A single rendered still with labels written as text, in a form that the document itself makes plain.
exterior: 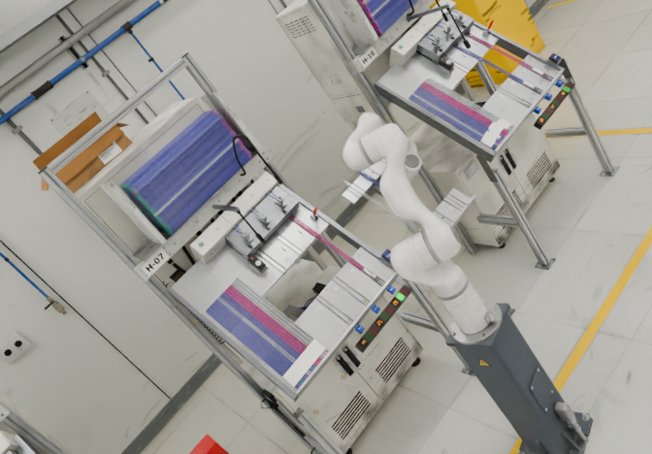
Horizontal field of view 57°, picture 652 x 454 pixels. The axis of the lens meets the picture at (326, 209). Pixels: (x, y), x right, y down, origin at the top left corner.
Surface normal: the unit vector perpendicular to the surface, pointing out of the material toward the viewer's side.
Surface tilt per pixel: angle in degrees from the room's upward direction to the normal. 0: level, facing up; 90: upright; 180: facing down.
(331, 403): 92
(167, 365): 90
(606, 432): 0
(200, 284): 44
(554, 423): 90
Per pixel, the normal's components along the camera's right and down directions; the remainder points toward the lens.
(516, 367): 0.68, -0.11
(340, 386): 0.55, 0.05
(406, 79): 0.00, -0.49
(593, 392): -0.55, -0.73
